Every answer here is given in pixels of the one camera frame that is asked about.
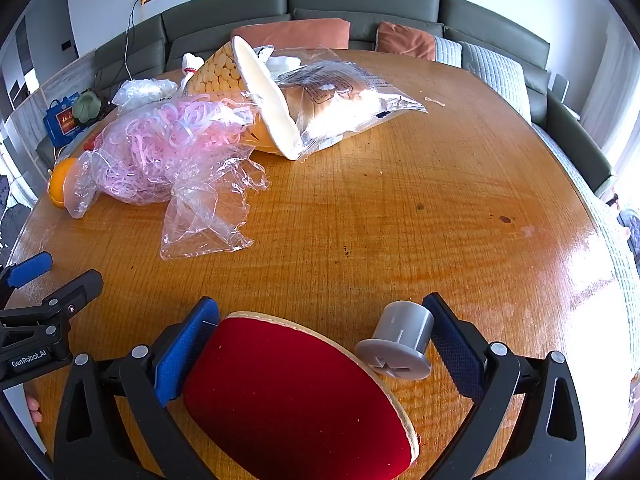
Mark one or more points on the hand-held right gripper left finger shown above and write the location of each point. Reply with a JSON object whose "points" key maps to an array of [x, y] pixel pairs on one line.
{"points": [[185, 355]]}

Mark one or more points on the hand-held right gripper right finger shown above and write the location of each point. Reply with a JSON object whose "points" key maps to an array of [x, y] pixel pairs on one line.
{"points": [[455, 350]]}

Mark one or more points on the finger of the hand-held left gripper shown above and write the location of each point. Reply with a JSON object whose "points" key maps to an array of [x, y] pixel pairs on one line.
{"points": [[30, 266], [75, 292]]}

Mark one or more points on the orange fruit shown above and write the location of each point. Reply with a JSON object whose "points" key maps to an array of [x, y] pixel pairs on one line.
{"points": [[60, 180]]}

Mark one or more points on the red table tennis paddle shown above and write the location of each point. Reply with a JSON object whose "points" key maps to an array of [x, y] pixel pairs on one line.
{"points": [[290, 400]]}

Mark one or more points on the clear plastic bag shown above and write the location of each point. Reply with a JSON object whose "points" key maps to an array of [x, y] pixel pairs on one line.
{"points": [[205, 225]]}

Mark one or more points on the red round container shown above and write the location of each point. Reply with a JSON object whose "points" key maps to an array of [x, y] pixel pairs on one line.
{"points": [[88, 143]]}

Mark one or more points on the bag of pink rubber bands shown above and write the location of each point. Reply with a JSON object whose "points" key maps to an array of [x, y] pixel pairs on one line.
{"points": [[150, 155]]}

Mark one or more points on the white plastic wrap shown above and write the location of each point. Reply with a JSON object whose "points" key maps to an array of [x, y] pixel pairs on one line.
{"points": [[140, 92]]}

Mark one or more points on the corn print paper cup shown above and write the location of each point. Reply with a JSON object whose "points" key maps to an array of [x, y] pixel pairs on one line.
{"points": [[215, 75]]}

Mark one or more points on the clear bag with printed label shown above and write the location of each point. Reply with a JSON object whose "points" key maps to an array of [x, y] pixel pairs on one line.
{"points": [[340, 100]]}

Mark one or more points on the person's left hand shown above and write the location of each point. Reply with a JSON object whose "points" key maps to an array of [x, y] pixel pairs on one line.
{"points": [[34, 409]]}

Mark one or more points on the blue bag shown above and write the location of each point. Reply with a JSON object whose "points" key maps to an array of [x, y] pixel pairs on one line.
{"points": [[61, 122]]}

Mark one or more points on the green hat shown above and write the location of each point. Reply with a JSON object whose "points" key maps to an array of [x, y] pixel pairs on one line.
{"points": [[89, 105]]}

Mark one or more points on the white quilted cushion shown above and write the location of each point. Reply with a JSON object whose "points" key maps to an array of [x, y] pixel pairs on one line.
{"points": [[500, 77]]}

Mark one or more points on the small grey striped cushion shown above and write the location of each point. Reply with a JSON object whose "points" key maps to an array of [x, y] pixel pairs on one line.
{"points": [[447, 51]]}

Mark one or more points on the white tissue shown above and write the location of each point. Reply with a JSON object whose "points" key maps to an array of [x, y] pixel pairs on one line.
{"points": [[282, 62]]}

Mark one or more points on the small orange cushion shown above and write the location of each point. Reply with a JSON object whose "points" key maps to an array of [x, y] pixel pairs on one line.
{"points": [[405, 41]]}

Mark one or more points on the large orange cushion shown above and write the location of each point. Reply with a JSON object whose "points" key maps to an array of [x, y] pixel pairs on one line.
{"points": [[295, 34]]}

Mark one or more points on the green leather sofa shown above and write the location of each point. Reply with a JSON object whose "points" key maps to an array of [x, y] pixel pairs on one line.
{"points": [[350, 0]]}

